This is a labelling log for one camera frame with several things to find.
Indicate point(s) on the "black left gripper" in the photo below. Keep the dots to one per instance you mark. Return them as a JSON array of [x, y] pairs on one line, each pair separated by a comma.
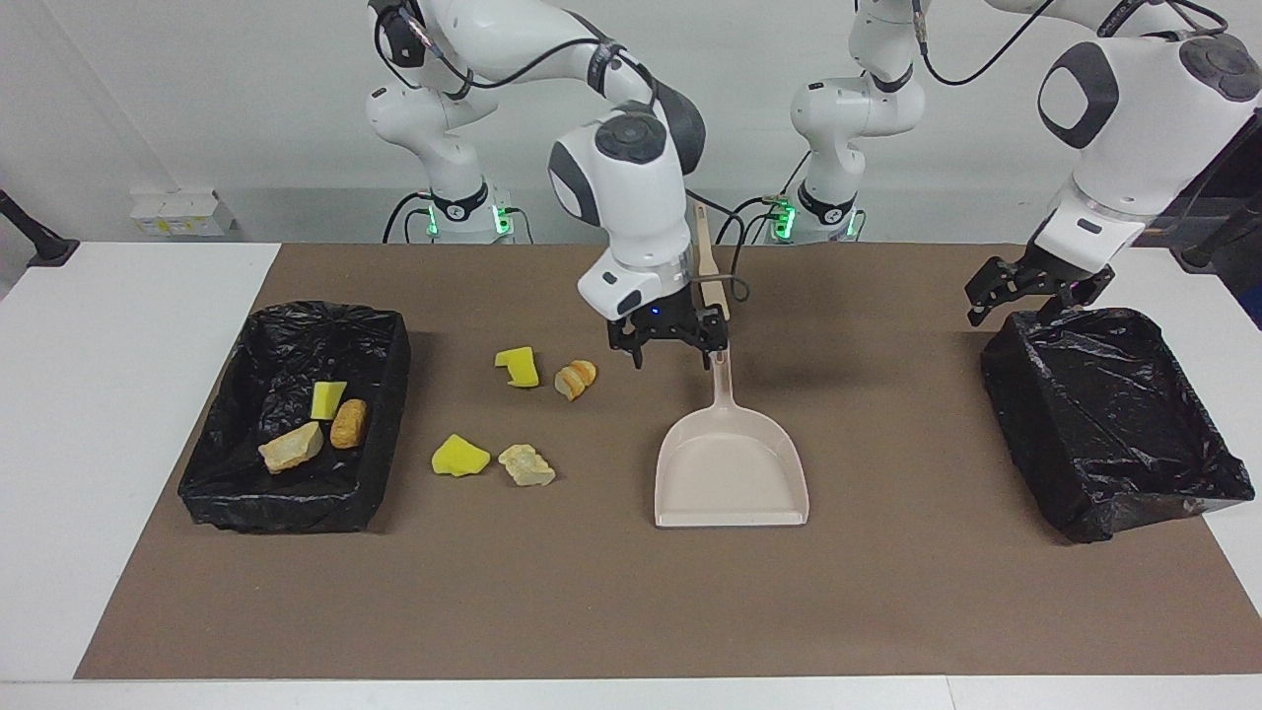
[[1055, 271]]

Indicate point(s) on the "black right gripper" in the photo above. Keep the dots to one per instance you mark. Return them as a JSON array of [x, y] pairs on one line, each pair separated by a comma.
[[670, 320]]

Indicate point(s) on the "beige hand brush black bristles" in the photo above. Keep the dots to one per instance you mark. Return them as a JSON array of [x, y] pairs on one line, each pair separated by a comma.
[[708, 256]]

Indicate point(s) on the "striped toy croissant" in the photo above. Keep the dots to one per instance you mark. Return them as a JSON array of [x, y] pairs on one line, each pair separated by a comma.
[[576, 381]]

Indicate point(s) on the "beige plastic dustpan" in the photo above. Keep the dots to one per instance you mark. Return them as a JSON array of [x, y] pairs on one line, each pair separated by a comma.
[[730, 473]]

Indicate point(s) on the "yellow notched sponge piece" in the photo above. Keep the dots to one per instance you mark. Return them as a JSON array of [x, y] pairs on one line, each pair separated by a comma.
[[518, 367]]

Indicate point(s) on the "brown peanut-shaped bread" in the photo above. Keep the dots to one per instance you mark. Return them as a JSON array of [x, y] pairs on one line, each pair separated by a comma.
[[349, 424]]

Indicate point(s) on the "yellow sponge with green backing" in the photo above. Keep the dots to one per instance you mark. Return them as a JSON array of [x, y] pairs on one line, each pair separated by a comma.
[[327, 400]]

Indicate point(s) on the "beige stone-like chunk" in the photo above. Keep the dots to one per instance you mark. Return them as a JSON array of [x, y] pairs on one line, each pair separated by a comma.
[[291, 449]]

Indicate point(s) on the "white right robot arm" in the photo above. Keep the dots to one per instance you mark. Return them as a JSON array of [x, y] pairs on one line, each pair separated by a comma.
[[631, 197]]

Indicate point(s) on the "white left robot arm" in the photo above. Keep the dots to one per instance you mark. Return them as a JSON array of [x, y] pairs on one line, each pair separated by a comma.
[[1144, 128]]

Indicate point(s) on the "black bag lined bin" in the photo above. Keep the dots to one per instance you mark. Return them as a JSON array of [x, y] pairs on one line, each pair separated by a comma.
[[1104, 414], [296, 345]]

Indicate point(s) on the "black stand pole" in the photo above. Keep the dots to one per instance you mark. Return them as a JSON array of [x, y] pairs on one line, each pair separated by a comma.
[[1203, 254], [49, 251]]

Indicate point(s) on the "pale crumpled beige chunk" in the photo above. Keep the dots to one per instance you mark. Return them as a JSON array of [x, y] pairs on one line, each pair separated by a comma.
[[527, 465]]

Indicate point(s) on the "dark background cabinet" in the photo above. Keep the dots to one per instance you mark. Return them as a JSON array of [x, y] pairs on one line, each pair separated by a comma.
[[1237, 197]]

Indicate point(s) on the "yellow rounded sponge piece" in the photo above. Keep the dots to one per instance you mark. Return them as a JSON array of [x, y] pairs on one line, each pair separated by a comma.
[[458, 457]]

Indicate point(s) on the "brown paper table mat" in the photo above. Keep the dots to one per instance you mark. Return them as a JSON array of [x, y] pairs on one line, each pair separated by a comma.
[[690, 592]]

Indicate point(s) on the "white wall socket box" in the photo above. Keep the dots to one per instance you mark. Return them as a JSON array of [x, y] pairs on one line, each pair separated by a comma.
[[182, 212]]

